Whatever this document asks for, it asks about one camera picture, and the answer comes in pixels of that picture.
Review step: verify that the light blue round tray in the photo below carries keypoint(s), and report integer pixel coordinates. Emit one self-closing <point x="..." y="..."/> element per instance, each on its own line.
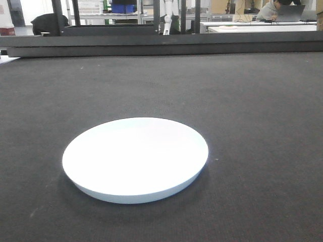
<point x="135" y="160"/>

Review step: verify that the white humanoid robot arm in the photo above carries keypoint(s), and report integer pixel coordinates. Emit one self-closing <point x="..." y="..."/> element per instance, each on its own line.
<point x="166" y="10"/>

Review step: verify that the blue storage bin background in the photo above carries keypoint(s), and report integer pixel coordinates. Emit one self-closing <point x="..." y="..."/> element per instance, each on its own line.
<point x="123" y="9"/>

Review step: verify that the white desk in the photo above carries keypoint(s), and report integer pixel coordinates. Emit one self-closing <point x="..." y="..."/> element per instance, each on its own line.
<point x="247" y="27"/>

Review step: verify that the black bag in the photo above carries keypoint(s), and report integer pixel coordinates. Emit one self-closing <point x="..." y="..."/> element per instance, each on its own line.
<point x="45" y="23"/>

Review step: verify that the seated person in grey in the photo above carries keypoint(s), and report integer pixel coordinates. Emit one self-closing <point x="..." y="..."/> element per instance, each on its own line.
<point x="270" y="10"/>

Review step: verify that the grey laptop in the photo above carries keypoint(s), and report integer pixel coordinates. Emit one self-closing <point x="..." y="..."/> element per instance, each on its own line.
<point x="290" y="13"/>

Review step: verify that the black table edge frame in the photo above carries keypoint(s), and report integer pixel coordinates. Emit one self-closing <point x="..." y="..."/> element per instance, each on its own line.
<point x="138" y="45"/>

